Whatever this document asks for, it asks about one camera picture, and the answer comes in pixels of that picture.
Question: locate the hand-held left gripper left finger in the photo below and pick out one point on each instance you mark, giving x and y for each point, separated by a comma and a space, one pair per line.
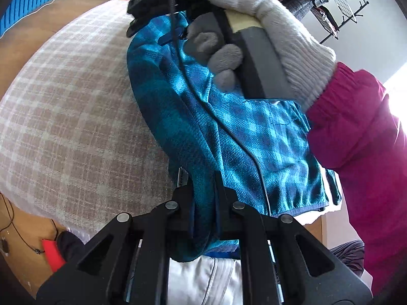
179, 216

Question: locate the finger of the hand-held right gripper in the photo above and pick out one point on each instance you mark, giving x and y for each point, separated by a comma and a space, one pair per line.
136, 27

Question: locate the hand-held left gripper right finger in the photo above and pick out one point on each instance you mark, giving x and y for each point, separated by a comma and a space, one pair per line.
227, 211

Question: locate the navy fleece jacket teal lining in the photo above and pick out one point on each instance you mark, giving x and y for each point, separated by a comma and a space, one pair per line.
248, 139

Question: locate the person's right forearm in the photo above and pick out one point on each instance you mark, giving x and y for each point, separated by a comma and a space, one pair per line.
359, 139

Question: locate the black metal clothes rack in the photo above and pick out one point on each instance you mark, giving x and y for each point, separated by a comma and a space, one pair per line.
343, 23

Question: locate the person's right hand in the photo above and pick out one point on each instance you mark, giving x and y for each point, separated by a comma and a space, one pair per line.
286, 31

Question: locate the white cloth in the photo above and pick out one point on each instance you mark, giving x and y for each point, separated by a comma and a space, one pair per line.
203, 279

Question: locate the beige plaid blanket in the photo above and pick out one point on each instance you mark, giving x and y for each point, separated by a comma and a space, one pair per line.
79, 117

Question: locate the blue plastic crate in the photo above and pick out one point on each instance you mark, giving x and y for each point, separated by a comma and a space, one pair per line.
28, 3

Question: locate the dark cloth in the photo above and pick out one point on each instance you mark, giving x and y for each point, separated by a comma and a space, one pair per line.
71, 246

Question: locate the person's dark striped trousers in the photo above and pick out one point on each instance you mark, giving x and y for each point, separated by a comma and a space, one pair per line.
348, 257

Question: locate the bright window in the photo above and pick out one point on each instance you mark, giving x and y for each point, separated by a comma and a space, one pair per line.
397, 92

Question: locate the red plastic object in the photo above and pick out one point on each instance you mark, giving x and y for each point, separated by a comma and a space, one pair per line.
52, 255

